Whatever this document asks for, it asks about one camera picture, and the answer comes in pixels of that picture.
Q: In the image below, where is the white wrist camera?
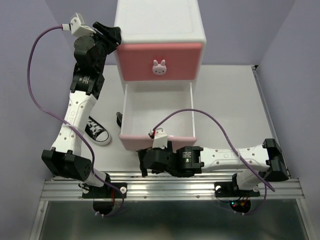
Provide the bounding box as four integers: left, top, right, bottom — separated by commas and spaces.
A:
61, 12, 96, 38
149, 127, 168, 150

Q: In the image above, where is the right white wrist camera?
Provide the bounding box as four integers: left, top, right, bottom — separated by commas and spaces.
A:
149, 127, 168, 150

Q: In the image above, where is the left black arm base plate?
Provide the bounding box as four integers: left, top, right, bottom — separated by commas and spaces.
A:
78, 182, 128, 199

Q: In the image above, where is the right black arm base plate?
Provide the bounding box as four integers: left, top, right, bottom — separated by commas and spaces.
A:
214, 181, 260, 199

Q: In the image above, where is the aluminium mounting rail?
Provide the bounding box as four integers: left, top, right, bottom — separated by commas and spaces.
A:
39, 170, 306, 201

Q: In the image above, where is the black canvas sneaker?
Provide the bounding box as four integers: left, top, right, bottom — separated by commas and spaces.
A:
85, 116, 112, 146
116, 112, 123, 129

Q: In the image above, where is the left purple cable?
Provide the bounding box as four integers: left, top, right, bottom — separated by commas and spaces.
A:
26, 24, 125, 218

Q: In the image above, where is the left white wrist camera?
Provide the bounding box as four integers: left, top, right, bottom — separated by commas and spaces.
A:
61, 12, 96, 38

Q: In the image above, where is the white shoe cabinet body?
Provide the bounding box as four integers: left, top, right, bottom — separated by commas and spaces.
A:
113, 0, 208, 88

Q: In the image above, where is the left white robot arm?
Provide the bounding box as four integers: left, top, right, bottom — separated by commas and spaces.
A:
41, 21, 122, 197

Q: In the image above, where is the dark pink drawer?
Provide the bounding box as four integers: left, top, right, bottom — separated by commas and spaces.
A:
116, 43, 203, 82

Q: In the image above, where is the light pink drawer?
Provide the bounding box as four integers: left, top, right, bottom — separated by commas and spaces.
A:
119, 81, 197, 151

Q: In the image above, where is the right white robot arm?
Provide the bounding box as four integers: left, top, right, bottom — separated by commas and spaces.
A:
137, 138, 289, 198

